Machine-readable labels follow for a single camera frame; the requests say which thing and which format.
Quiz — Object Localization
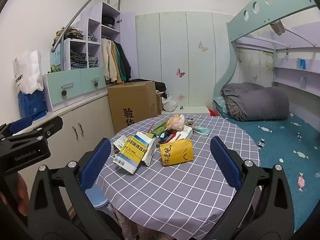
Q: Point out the yellow paper bag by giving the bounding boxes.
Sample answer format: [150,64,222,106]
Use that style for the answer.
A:
[159,139,194,167]

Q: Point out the purple stair storage unit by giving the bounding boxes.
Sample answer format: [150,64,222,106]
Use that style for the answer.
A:
[42,2,138,113]

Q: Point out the purple bed wall shelves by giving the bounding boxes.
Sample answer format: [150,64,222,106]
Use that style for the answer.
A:
[272,22,320,98]

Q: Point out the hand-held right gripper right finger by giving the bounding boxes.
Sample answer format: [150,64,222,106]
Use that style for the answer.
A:
[200,136,295,240]

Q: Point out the black hanging coat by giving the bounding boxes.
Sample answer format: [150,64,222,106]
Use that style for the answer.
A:
[117,42,132,82]

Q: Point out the cream hanging jacket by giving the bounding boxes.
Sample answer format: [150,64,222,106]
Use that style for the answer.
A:
[101,39,118,80]

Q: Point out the teal candy print bedsheet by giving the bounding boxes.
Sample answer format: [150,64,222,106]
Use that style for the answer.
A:
[215,105,320,233]

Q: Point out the grey metal handrail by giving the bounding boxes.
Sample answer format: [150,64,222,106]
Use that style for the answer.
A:
[51,0,123,53]

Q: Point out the wide teal drawer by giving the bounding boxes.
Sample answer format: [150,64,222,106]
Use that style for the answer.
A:
[47,69,84,105]

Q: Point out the grey plaid blanket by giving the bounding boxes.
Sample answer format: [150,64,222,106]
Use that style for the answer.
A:
[224,97,242,120]

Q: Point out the light blue trash bin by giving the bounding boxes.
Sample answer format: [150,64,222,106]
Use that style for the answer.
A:
[85,189,110,209]

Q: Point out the light blue paper sign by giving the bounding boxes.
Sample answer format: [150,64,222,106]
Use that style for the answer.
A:
[51,45,65,68]

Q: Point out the person's left hand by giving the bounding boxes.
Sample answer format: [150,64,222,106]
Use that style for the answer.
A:
[0,174,30,217]

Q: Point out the small cardboard box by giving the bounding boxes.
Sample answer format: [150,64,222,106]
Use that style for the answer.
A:
[155,94,163,115]

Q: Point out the brown hanging object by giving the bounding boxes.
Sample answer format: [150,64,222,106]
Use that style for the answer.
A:
[270,21,286,35]

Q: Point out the teal bunk bed frame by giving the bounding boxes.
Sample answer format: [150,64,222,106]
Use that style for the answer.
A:
[212,0,320,100]

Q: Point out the white low platform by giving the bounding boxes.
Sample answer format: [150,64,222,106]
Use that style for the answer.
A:
[172,105,210,117]

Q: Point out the grey duvet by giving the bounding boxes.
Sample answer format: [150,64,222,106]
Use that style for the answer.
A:
[221,82,290,122]

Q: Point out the black folded clothes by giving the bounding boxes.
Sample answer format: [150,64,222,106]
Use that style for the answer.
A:
[102,16,116,28]

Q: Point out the dark folded jeans pile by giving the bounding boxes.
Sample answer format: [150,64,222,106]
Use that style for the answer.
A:
[70,49,88,70]

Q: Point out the white wardrobe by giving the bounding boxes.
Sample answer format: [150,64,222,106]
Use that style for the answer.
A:
[135,11,238,108]

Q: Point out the black cloth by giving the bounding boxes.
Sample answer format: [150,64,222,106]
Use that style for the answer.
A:
[130,79,167,93]

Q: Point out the yellow blue medicine box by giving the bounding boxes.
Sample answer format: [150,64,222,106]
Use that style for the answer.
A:
[114,136,152,174]

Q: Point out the green hanging garment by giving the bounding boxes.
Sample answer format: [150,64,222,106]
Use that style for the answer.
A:
[116,42,127,82]

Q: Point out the white medicine box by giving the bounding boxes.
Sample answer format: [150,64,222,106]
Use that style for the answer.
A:
[175,125,193,140]

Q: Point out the narrow teal drawer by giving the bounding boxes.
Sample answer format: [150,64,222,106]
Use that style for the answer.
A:
[80,66,107,96]

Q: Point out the white blue carton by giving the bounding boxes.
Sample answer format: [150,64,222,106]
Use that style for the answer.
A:
[136,131,160,167]

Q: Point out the blue patterned bag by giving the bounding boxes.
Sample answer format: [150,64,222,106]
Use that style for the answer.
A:
[17,90,48,120]

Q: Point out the large cardboard box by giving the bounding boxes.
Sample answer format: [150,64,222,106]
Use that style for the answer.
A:
[107,80,158,135]

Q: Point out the white barcode carton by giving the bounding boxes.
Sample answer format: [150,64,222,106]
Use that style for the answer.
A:
[113,134,128,155]

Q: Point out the brown folded clothes pile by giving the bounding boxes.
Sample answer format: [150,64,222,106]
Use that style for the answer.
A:
[53,26,84,46]

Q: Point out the teal striped pillow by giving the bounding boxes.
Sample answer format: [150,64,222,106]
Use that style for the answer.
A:
[213,96,229,114]

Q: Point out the white plastic bag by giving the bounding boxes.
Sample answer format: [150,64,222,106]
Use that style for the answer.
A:
[162,95,178,112]

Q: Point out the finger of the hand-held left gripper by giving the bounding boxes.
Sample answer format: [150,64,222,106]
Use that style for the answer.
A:
[0,116,63,153]
[0,117,33,140]

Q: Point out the white paper bag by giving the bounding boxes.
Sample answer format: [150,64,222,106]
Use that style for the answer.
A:
[12,50,44,94]

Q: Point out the grey checked tablecloth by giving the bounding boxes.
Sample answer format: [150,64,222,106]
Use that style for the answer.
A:
[96,114,260,239]

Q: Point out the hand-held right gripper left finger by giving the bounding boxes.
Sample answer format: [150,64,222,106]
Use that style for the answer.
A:
[27,137,118,240]

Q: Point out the white low cabinet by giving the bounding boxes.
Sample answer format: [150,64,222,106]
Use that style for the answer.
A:
[15,91,117,215]

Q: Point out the mustard hanging garment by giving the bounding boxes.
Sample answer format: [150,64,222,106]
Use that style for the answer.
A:
[111,41,123,84]

